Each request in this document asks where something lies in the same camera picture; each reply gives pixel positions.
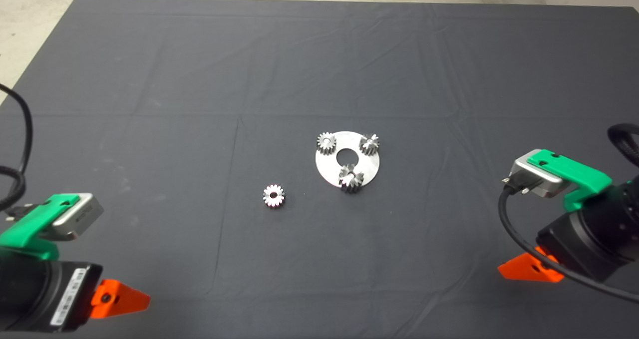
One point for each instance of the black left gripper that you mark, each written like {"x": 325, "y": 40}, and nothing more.
{"x": 65, "y": 294}

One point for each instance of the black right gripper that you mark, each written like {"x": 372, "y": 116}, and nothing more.
{"x": 584, "y": 244}

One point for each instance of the small steel gear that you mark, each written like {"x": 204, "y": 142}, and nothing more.
{"x": 324, "y": 149}
{"x": 370, "y": 147}
{"x": 273, "y": 201}

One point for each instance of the large steel gear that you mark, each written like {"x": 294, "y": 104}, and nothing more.
{"x": 354, "y": 181}

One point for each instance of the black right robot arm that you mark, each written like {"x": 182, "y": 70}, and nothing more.
{"x": 631, "y": 214}

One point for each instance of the dark grey table cloth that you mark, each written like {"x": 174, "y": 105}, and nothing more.
{"x": 199, "y": 179}

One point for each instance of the round metal plate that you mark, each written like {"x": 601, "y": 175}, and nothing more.
{"x": 327, "y": 168}

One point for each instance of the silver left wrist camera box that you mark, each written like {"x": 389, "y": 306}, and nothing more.
{"x": 82, "y": 214}

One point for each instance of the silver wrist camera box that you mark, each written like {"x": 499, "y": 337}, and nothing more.
{"x": 524, "y": 176}
{"x": 82, "y": 214}

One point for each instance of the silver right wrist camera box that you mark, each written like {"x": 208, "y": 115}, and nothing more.
{"x": 524, "y": 176}

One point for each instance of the green right camera mount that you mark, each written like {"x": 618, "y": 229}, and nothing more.
{"x": 574, "y": 171}

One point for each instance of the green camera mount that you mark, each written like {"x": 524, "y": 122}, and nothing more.
{"x": 574, "y": 171}
{"x": 30, "y": 229}

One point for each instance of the green left camera mount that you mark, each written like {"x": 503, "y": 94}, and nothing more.
{"x": 30, "y": 229}

